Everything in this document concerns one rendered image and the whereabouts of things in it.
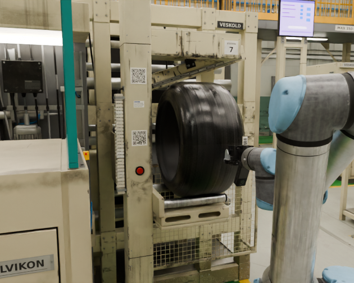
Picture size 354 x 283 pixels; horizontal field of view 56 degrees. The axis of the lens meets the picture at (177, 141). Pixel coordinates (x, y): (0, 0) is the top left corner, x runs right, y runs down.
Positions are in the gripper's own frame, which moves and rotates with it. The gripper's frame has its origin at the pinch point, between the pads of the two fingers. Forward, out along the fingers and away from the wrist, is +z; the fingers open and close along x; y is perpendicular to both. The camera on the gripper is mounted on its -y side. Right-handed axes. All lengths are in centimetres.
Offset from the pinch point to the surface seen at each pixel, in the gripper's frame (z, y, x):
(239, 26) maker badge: 70, 86, -49
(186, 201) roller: 17.6, -20.0, 13.8
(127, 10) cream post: 14, 69, 39
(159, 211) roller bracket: 14.1, -22.9, 28.5
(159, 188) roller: 45, -17, 19
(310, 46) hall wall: 838, 311, -780
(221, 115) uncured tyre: 2.0, 20.6, 1.1
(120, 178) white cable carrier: 25, -7, 44
